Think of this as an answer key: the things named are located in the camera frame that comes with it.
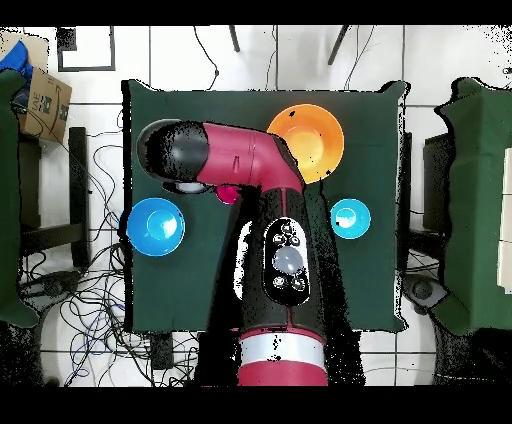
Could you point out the red cup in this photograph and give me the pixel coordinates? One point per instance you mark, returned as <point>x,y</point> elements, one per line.
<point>228,194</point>

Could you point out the large orange bowl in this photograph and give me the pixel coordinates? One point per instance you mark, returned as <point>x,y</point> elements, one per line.
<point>320,140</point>

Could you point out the small light blue ribbed bowl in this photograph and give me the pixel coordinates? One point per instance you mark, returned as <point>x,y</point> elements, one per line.
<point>358,226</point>

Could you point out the large blue bowl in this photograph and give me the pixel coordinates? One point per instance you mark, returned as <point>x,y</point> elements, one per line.
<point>140,236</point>

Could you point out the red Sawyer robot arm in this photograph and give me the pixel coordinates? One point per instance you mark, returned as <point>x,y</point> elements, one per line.
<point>240,156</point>

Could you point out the dark green table cloth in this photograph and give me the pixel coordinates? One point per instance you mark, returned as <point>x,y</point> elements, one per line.
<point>180,100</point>

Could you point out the black tripod stand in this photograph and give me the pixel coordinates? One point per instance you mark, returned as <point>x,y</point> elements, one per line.
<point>338,46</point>

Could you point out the green cloth covered table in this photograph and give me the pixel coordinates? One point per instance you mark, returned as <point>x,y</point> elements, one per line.
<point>8,200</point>
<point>480,200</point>

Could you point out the printed cardboard box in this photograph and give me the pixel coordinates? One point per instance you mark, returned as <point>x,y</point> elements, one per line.
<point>44,108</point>

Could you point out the white box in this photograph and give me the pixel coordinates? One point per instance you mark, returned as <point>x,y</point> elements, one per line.
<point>507,240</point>

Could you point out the plain cardboard box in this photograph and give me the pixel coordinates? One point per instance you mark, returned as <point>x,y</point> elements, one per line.
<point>38,52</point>

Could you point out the blue bag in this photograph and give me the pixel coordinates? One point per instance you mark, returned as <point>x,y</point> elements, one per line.
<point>16,56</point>

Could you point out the black bench frame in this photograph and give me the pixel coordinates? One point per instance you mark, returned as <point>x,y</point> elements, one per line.
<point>78,180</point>

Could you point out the black pedestal foot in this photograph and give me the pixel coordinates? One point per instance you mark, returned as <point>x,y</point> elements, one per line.
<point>424,290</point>
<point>48,286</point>

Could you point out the black square floor frame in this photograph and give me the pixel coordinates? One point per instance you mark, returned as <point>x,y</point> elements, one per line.
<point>86,68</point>

